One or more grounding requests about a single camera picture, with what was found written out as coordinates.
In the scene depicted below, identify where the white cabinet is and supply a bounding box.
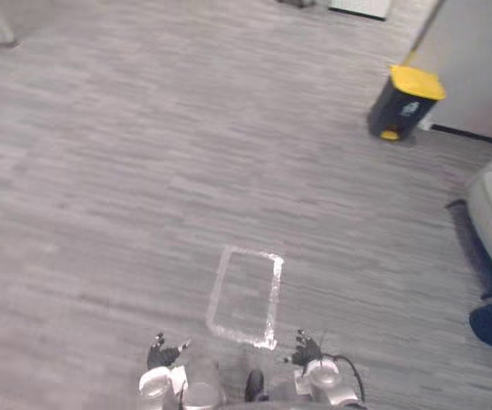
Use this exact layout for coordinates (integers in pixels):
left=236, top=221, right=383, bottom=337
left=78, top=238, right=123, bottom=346
left=327, top=0, right=390, bottom=21

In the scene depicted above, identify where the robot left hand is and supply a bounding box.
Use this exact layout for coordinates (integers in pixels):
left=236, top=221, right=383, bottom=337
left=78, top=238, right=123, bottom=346
left=146, top=331, right=193, bottom=371

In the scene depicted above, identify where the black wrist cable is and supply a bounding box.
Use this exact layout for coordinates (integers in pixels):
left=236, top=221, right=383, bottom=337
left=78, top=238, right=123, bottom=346
left=320, top=354, right=366, bottom=403

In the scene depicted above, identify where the white tape rectangle marking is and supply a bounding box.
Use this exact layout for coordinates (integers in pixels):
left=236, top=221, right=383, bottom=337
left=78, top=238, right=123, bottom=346
left=205, top=244, right=285, bottom=351

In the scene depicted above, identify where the robot silver leg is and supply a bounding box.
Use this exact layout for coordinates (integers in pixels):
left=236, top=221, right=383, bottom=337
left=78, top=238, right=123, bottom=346
left=183, top=358, right=226, bottom=410

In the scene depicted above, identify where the robot dark foot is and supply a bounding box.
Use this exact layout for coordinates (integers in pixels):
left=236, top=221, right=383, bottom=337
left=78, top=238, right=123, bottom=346
left=243, top=369, right=269, bottom=403

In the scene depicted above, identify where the black bin with yellow lid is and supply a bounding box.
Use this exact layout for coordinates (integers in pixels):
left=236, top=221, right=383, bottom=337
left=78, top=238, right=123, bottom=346
left=366, top=64, right=447, bottom=142

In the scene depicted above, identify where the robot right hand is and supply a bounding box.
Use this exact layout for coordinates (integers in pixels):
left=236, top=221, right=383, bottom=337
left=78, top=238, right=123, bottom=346
left=278, top=328, right=326, bottom=368

